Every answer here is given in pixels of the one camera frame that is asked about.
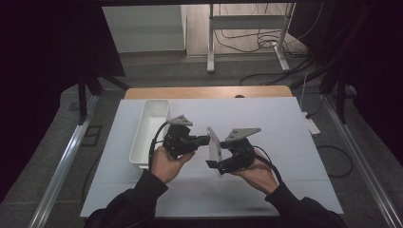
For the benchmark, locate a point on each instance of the black curtain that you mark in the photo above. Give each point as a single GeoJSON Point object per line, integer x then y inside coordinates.
{"type": "Point", "coordinates": [38, 63]}
{"type": "Point", "coordinates": [374, 63]}

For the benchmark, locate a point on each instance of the person's right hand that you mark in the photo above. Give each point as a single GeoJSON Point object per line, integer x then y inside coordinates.
{"type": "Point", "coordinates": [258, 177]}

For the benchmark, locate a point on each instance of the black floor frame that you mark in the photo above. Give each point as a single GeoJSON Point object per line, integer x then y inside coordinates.
{"type": "Point", "coordinates": [92, 135]}

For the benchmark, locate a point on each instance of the white power strip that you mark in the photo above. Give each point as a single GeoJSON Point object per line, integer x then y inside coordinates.
{"type": "Point", "coordinates": [312, 125]}

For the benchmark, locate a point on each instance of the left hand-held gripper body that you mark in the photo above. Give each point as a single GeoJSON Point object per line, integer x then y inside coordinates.
{"type": "Point", "coordinates": [179, 139]}

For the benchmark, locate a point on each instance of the person's left hand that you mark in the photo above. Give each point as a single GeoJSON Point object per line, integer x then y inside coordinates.
{"type": "Point", "coordinates": [166, 166]}

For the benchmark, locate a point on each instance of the aluminium floor rail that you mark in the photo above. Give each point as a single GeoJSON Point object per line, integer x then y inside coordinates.
{"type": "Point", "coordinates": [364, 158]}
{"type": "Point", "coordinates": [63, 164]}

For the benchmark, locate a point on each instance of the black metal stand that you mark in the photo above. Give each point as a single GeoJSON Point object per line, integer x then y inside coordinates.
{"type": "Point", "coordinates": [341, 98]}
{"type": "Point", "coordinates": [83, 101]}

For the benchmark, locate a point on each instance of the white plastic storage bin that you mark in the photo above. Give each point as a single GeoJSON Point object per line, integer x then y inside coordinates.
{"type": "Point", "coordinates": [149, 133]}

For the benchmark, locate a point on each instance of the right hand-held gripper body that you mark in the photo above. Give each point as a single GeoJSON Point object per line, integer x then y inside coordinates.
{"type": "Point", "coordinates": [242, 150]}

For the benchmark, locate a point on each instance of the white metal desk frame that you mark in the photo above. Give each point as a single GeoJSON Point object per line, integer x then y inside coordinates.
{"type": "Point", "coordinates": [244, 22]}

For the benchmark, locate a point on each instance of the iridescent blue phone case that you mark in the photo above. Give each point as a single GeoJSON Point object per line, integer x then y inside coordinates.
{"type": "Point", "coordinates": [214, 148]}

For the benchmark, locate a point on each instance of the white wall panel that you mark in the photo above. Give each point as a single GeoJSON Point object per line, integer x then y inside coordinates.
{"type": "Point", "coordinates": [142, 28]}

